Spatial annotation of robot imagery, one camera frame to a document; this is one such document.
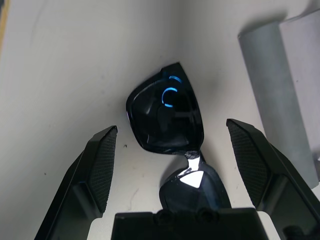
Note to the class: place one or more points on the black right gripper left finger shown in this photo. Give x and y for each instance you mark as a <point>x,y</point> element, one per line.
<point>82,185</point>

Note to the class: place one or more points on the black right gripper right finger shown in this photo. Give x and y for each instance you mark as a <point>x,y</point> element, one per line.
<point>265,170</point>

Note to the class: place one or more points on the grey glasses case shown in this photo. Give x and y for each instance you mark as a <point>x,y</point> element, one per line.
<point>270,87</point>

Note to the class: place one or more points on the black sunglasses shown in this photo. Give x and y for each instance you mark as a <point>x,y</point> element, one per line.
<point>162,120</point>

